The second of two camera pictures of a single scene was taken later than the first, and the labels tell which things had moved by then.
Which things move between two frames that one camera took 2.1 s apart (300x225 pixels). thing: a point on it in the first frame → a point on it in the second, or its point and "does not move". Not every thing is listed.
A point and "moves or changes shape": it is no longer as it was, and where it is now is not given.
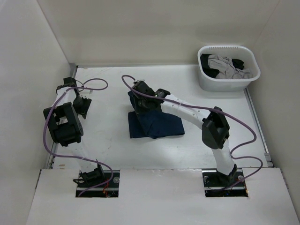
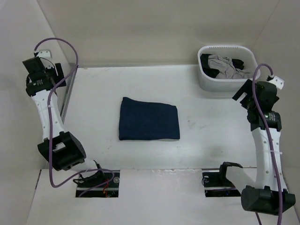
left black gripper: (84, 110) → (60, 77)
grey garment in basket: (227, 70) does not move
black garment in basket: (207, 71) does not move
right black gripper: (136, 99) → (247, 88)
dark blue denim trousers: (153, 123) moves or changes shape
